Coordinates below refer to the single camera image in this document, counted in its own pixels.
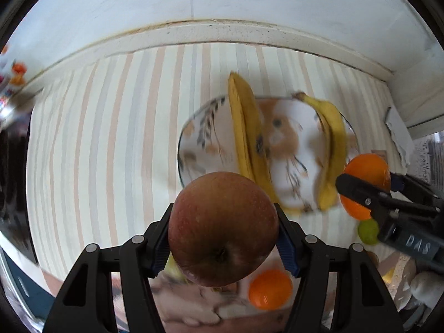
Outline brownish red apple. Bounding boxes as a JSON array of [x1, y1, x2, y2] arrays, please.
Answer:
[[168, 171, 280, 288]]

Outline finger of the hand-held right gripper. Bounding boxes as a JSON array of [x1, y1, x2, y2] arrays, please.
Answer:
[[336, 173, 441, 220], [390, 173, 444, 209]]

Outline yellow banana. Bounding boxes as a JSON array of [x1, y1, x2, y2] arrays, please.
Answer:
[[227, 72, 278, 202], [291, 92, 347, 211]]

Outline striped cat print mat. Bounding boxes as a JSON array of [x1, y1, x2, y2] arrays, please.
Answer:
[[26, 42, 417, 333]]

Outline patterned glass door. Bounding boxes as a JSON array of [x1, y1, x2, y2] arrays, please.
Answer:
[[411, 132, 444, 188]]

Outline torn white paper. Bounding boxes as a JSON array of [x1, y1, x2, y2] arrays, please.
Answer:
[[384, 107, 415, 167]]

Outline large orange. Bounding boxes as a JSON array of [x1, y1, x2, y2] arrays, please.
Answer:
[[340, 153, 392, 221]]

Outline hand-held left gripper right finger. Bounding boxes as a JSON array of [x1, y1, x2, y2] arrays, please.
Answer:
[[274, 203, 405, 333]]

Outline small orange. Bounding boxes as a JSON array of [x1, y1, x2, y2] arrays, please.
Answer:
[[248, 269, 293, 311]]

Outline colourful wall stickers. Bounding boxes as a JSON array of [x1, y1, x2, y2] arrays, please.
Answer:
[[0, 45, 28, 112]]

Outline floral oval plate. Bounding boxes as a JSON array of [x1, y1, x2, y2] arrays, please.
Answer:
[[178, 95, 358, 216]]

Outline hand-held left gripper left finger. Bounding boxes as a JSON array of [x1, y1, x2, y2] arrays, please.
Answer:
[[42, 203, 174, 333]]

